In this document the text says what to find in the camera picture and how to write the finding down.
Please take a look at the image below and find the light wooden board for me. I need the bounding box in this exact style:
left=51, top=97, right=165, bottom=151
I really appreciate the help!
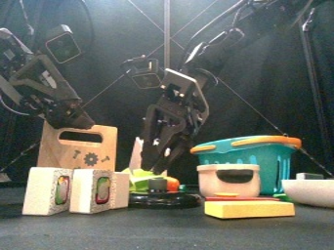
left=129, top=136, right=146, bottom=174

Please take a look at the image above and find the wooden toy tool box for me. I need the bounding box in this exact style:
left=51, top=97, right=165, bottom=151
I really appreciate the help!
left=37, top=120, right=120, bottom=173

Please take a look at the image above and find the orange toy food piece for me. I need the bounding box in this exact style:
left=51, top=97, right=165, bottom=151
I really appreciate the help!
left=166, top=176, right=182, bottom=192

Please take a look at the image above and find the dark grey toy cylinder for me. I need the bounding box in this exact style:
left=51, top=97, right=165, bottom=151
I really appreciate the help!
left=148, top=178, right=169, bottom=193

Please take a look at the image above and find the green toy lettuce leaf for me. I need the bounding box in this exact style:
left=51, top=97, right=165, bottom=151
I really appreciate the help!
left=122, top=167, right=169, bottom=194

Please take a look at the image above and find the black round plate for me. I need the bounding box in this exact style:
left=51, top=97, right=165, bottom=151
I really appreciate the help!
left=129, top=190, right=204, bottom=210

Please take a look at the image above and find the beige toy pot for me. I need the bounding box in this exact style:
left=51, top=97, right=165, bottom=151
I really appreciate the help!
left=196, top=163, right=263, bottom=198

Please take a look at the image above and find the red flat toy slice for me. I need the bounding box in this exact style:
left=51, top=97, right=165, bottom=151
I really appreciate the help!
left=205, top=195, right=283, bottom=202

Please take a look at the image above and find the white box with oval window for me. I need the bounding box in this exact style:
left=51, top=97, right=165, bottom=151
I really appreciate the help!
left=22, top=166, right=75, bottom=217
left=69, top=168, right=118, bottom=215

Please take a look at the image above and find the yellow rectangular block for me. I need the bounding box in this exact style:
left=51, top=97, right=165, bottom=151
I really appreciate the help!
left=204, top=199, right=299, bottom=220

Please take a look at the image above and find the green flat toy piece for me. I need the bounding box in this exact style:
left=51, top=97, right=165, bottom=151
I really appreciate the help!
left=273, top=193, right=296, bottom=203

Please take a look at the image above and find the grey rectangular block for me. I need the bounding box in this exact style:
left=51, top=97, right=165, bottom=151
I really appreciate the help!
left=296, top=172, right=325, bottom=181

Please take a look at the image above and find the white bowl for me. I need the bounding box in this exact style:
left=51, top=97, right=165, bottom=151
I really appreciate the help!
left=281, top=178, right=334, bottom=209

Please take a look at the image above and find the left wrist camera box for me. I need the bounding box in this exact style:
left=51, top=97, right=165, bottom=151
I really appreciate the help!
left=43, top=23, right=85, bottom=64

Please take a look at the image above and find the teal basket with orange handles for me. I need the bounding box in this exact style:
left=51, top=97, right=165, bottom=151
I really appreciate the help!
left=190, top=135, right=304, bottom=196

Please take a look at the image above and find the vertical metal frame pole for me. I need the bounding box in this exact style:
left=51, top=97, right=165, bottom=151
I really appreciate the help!
left=164, top=0, right=172, bottom=71

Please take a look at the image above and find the slanted black frame pole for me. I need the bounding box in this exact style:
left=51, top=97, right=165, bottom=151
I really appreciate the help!
left=300, top=7, right=334, bottom=179

